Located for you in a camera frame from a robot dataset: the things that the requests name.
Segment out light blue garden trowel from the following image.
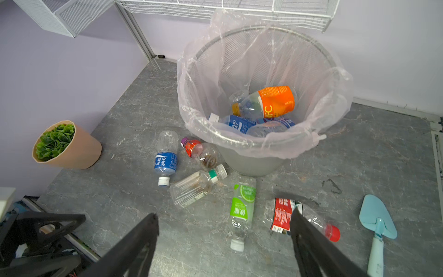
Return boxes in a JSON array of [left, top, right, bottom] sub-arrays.
[[359, 195, 398, 277]]

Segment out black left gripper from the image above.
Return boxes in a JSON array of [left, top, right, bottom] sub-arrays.
[[1, 212, 86, 277]]

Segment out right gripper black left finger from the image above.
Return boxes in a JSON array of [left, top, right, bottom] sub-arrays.
[[80, 213, 159, 277]]

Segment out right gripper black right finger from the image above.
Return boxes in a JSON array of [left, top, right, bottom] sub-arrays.
[[290, 210, 367, 277]]

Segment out orange label bottle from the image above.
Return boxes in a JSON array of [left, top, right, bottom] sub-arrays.
[[232, 86, 296, 121]]

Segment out blue label bottle white cap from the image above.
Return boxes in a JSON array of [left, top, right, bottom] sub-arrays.
[[153, 130, 178, 187]]

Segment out clear bottle green band cap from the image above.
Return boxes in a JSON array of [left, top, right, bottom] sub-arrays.
[[170, 164, 228, 208]]

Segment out potted green plant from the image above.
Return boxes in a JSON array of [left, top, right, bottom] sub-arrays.
[[32, 120, 102, 169]]

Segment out blue pocari label bottle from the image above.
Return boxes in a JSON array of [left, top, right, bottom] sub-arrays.
[[208, 113, 257, 134]]

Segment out red label clear bottle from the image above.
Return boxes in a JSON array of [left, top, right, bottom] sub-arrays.
[[263, 198, 341, 242]]

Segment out green label clear bottle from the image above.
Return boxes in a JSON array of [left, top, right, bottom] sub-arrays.
[[230, 175, 257, 252]]

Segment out small red label purple cap bottle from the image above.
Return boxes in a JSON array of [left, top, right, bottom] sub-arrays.
[[181, 137, 220, 171]]

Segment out white mesh wall basket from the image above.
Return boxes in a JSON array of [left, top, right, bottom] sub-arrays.
[[15, 0, 115, 38]]

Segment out white wire wall shelf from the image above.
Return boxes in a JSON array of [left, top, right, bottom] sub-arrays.
[[117, 0, 340, 32]]

